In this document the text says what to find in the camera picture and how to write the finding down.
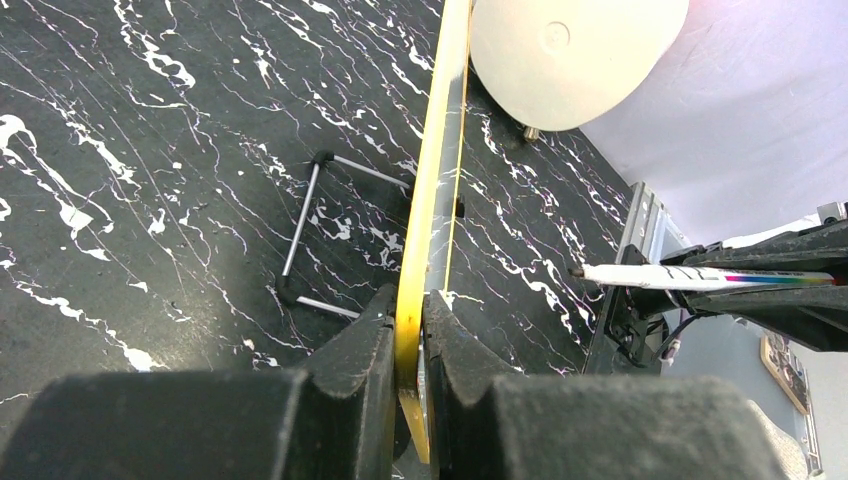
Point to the white marker pen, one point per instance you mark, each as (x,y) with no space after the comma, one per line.
(697,279)

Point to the aluminium base frame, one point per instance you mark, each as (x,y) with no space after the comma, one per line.
(649,227)

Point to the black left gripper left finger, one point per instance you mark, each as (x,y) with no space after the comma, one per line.
(330,417)

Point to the white cylindrical container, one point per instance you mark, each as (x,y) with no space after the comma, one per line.
(553,66)

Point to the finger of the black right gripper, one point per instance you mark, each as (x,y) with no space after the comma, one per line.
(814,317)
(816,249)

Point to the yellow framed whiteboard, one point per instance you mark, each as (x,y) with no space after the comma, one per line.
(425,266)

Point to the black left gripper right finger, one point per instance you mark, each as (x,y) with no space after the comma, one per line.
(489,421)

